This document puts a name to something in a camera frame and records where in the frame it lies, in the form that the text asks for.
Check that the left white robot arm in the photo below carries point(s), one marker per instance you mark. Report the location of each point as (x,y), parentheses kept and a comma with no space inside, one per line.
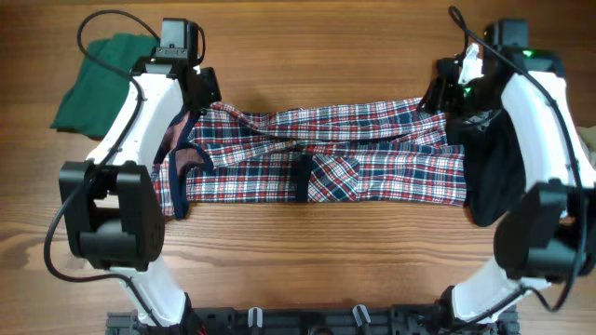
(109,205)

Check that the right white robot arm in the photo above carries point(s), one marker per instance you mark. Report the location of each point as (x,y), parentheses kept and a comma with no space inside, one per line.
(547,234)

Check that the beige crumpled garment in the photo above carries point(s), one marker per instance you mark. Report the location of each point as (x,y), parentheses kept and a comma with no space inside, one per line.
(587,136)

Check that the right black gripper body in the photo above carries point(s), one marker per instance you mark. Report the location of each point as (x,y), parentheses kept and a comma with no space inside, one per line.
(461,100)

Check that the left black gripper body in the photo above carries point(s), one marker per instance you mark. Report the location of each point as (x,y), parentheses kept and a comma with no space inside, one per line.
(208,89)

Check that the black garment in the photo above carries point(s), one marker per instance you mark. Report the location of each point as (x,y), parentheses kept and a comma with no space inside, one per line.
(493,167)

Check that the folded green cloth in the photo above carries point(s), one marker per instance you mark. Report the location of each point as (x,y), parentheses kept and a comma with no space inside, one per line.
(92,104)

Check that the plaid red navy shirt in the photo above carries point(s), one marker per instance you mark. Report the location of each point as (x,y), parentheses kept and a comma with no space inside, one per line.
(379,151)

